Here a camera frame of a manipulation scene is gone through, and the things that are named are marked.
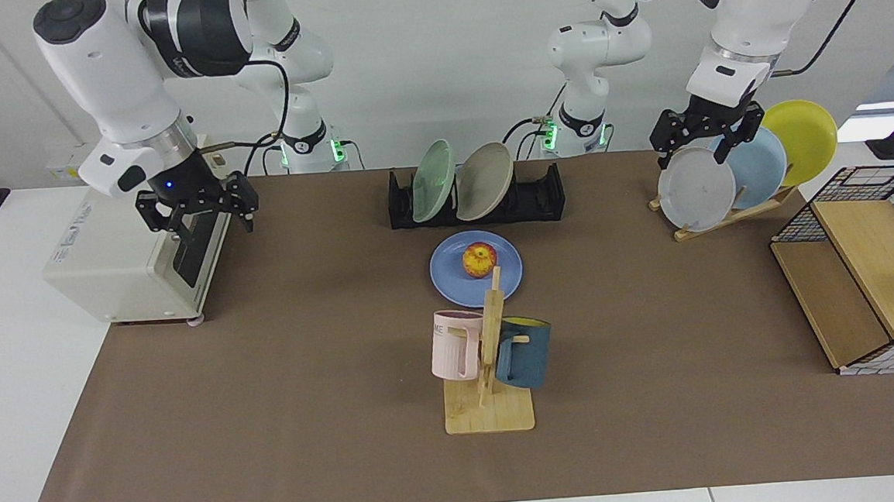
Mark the red yellow apple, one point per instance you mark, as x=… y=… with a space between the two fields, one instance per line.
x=479 y=261

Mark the light blue plate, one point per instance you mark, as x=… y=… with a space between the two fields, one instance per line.
x=760 y=170

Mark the grey plate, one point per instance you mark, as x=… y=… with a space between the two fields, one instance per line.
x=696 y=193

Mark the wooden plate rack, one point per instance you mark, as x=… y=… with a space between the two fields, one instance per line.
x=683 y=233

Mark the yellow plate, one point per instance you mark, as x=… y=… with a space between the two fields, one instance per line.
x=805 y=136

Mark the black dish rack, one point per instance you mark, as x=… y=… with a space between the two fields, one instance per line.
x=537 y=199

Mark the beige plate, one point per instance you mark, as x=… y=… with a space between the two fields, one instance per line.
x=483 y=183

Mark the green plate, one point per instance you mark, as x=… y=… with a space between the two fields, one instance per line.
x=431 y=182

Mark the white power strip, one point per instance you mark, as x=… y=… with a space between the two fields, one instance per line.
x=216 y=163

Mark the pale toaster oven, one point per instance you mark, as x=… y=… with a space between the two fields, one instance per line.
x=106 y=264

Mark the brown table cloth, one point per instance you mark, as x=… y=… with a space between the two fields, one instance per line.
x=270 y=409

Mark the teal mug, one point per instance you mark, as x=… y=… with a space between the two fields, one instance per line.
x=531 y=354

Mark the pink mug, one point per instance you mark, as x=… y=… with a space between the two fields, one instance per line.
x=449 y=352

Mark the wooden cup stand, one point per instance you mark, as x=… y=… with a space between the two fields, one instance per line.
x=488 y=415

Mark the white wall socket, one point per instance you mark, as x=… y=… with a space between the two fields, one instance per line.
x=62 y=170

